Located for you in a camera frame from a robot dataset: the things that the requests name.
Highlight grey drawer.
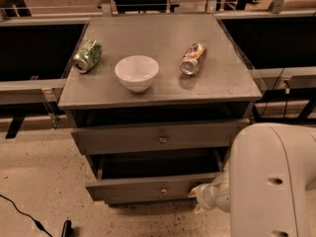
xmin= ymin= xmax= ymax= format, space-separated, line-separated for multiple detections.
xmin=86 ymin=147 xmax=228 ymax=205
xmin=71 ymin=118 xmax=250 ymax=155

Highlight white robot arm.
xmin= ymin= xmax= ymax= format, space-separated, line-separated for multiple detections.
xmin=189 ymin=123 xmax=316 ymax=237

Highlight grey top drawer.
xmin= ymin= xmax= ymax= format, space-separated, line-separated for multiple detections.
xmin=71 ymin=118 xmax=250 ymax=155

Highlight grey wooden drawer cabinet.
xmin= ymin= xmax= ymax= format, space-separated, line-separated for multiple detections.
xmin=58 ymin=14 xmax=264 ymax=180

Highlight white ceramic bowl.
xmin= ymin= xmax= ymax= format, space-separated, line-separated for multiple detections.
xmin=115 ymin=55 xmax=159 ymax=92

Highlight crushed orange soda can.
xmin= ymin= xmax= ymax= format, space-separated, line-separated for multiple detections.
xmin=180 ymin=42 xmax=207 ymax=76

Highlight crushed green soda can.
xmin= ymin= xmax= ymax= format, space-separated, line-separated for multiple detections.
xmin=72 ymin=39 xmax=103 ymax=73

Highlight black cables by table leg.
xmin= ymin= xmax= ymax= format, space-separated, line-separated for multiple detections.
xmin=256 ymin=68 xmax=292 ymax=123

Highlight black floor cable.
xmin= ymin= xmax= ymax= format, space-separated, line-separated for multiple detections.
xmin=0 ymin=193 xmax=55 ymax=237

